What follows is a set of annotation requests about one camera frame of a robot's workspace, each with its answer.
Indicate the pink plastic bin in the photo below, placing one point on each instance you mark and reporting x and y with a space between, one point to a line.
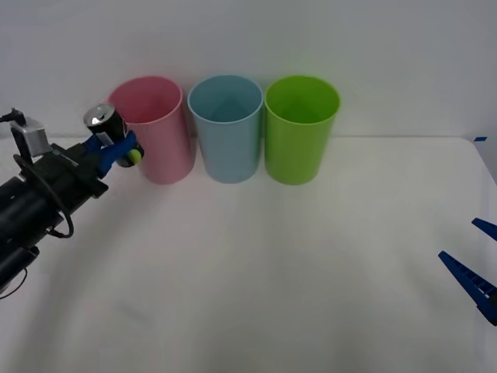
163 143

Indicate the black drink can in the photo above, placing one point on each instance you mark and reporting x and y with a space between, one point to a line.
110 126

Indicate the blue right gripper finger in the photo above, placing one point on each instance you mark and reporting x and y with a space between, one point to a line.
487 228
471 277

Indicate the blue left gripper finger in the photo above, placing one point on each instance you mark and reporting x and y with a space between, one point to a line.
93 144
116 152

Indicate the pale blue plastic bin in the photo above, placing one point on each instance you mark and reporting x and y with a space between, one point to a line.
229 147

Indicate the green plastic bin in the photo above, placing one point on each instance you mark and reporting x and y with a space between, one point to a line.
297 151

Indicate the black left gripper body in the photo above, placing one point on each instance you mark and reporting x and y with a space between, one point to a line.
70 175

